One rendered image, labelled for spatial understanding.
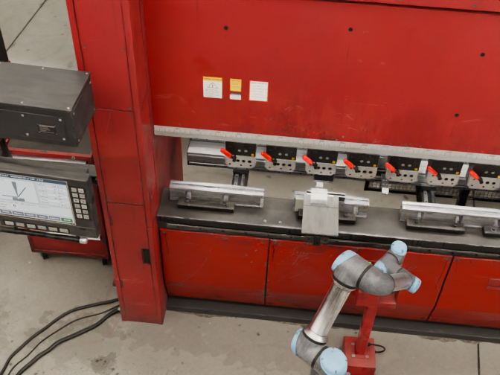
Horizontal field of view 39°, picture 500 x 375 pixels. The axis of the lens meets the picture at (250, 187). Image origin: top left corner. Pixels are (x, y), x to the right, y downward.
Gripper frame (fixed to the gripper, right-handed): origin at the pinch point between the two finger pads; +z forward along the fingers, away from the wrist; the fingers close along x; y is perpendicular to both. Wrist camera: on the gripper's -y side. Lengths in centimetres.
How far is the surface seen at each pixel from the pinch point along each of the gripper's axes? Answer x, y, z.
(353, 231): 18.1, 27.0, -11.0
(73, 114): 139, -7, -118
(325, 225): 33.8, 19.2, -24.3
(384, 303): 1.1, -6.3, 3.9
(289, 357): 44, -5, 74
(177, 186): 111, 42, -19
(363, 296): 12.3, -5.9, -1.1
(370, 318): 4.9, -2.9, 25.1
